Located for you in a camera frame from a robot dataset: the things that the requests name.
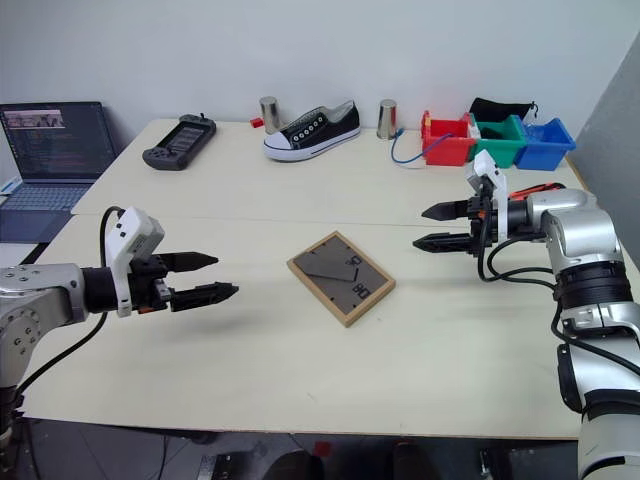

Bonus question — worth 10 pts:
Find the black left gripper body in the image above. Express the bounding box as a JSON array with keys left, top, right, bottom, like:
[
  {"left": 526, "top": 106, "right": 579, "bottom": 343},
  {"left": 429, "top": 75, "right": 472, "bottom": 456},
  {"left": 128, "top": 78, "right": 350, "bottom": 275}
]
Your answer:
[{"left": 129, "top": 253, "right": 174, "bottom": 316}]

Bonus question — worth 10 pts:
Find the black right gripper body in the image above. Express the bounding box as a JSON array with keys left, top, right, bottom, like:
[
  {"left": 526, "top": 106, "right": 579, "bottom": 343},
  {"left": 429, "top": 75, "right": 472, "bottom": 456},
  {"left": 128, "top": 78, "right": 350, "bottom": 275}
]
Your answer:
[{"left": 467, "top": 192, "right": 495, "bottom": 257}]

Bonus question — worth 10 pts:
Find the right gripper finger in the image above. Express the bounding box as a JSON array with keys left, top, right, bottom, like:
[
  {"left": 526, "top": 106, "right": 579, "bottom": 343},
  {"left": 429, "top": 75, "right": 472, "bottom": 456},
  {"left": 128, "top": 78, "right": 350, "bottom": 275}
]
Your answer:
[
  {"left": 412, "top": 231, "right": 477, "bottom": 255},
  {"left": 420, "top": 198, "right": 474, "bottom": 223}
]

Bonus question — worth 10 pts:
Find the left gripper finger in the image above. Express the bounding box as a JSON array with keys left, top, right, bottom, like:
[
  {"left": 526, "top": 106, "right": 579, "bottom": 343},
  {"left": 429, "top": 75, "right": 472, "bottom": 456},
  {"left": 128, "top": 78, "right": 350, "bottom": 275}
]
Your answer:
[
  {"left": 168, "top": 281, "right": 241, "bottom": 314},
  {"left": 158, "top": 251, "right": 221, "bottom": 274}
]

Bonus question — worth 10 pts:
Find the open blue laptop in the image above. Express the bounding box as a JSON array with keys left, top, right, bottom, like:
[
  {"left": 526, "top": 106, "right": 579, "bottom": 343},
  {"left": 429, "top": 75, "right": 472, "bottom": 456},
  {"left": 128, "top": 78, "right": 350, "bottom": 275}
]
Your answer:
[{"left": 0, "top": 101, "right": 119, "bottom": 245}]

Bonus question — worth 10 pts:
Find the red plastic bin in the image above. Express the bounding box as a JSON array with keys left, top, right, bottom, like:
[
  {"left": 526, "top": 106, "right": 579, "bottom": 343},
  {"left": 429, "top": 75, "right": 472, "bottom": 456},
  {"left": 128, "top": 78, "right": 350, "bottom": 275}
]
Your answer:
[{"left": 420, "top": 110, "right": 479, "bottom": 167}]

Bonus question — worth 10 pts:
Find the orange and black tool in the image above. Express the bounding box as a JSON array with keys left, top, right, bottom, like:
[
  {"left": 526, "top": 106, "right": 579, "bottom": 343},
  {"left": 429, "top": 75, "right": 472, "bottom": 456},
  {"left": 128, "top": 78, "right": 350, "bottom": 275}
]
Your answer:
[{"left": 508, "top": 183, "right": 569, "bottom": 199}]

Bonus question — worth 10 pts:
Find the green plastic bin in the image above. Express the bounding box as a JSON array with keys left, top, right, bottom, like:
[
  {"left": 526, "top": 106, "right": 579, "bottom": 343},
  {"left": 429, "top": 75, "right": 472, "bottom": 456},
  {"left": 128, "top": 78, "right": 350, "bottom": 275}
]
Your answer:
[{"left": 468, "top": 113, "right": 528, "bottom": 171}]

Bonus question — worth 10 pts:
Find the blue plastic bin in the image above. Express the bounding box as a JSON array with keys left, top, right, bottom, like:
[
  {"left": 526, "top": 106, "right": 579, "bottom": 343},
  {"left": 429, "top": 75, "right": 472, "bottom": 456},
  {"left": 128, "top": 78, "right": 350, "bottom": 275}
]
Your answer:
[{"left": 513, "top": 117, "right": 578, "bottom": 173}]

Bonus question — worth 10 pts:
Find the silver metal cup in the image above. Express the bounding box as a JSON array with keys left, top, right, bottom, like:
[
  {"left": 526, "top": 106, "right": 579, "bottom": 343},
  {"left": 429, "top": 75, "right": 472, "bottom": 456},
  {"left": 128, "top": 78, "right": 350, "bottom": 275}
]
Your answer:
[
  {"left": 258, "top": 95, "right": 284, "bottom": 137},
  {"left": 375, "top": 98, "right": 400, "bottom": 141}
]

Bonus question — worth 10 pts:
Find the dark grey handheld game console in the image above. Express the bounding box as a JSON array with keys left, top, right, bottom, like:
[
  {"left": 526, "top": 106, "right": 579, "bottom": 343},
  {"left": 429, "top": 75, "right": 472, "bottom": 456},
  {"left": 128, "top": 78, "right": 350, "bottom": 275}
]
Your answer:
[{"left": 142, "top": 113, "right": 218, "bottom": 173}]

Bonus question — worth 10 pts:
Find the black and white sneaker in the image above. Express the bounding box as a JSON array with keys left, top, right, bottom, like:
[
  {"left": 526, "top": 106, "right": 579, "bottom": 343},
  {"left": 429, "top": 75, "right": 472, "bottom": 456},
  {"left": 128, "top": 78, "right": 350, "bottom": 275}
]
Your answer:
[{"left": 262, "top": 99, "right": 362, "bottom": 162}]

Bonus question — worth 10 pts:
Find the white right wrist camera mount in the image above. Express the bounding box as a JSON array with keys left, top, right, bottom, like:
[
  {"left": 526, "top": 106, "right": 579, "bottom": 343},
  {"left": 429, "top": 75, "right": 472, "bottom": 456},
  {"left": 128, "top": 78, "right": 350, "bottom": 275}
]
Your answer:
[{"left": 463, "top": 149, "right": 509, "bottom": 249}]

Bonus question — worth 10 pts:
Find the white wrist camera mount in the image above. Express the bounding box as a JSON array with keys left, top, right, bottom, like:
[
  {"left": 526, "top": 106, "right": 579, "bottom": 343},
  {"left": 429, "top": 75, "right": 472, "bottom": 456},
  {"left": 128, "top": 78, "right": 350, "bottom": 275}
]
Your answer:
[
  {"left": 104, "top": 205, "right": 166, "bottom": 319},
  {"left": 463, "top": 149, "right": 509, "bottom": 249}
]

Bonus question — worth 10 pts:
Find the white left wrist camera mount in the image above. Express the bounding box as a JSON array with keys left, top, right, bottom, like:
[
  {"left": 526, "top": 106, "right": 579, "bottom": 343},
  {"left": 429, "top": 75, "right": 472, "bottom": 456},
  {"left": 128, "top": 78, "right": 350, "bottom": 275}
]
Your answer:
[{"left": 104, "top": 205, "right": 166, "bottom": 319}]

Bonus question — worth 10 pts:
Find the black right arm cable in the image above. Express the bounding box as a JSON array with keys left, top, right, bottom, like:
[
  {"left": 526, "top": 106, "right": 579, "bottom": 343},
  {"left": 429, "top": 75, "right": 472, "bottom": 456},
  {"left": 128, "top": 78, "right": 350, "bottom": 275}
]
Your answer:
[{"left": 477, "top": 233, "right": 581, "bottom": 347}]

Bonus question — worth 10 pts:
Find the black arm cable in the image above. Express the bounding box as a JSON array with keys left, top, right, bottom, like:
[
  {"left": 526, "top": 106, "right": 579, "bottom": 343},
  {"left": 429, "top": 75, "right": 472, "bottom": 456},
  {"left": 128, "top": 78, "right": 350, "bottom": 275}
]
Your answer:
[
  {"left": 17, "top": 205, "right": 126, "bottom": 399},
  {"left": 477, "top": 233, "right": 581, "bottom": 347}
]

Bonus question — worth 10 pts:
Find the thin blue cable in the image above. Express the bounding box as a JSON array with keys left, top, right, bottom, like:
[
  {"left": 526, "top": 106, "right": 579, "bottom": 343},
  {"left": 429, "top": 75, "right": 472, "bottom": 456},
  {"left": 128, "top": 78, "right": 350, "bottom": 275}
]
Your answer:
[{"left": 389, "top": 128, "right": 454, "bottom": 172}]

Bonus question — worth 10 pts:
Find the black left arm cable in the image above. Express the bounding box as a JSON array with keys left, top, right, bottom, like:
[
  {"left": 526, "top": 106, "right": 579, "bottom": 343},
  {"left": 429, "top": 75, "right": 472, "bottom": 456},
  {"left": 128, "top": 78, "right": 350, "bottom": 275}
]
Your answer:
[{"left": 17, "top": 205, "right": 126, "bottom": 399}]

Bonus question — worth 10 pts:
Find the wooden picture frame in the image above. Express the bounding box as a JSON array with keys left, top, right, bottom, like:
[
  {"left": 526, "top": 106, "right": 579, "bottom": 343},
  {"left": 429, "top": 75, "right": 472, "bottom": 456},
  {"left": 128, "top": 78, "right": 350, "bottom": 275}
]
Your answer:
[{"left": 286, "top": 230, "right": 397, "bottom": 329}]

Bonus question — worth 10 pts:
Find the black drawstring pouch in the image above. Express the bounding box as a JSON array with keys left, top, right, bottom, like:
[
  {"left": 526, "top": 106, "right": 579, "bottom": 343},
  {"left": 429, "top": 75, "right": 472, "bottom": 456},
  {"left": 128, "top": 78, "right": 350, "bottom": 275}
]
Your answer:
[{"left": 467, "top": 96, "right": 539, "bottom": 124}]

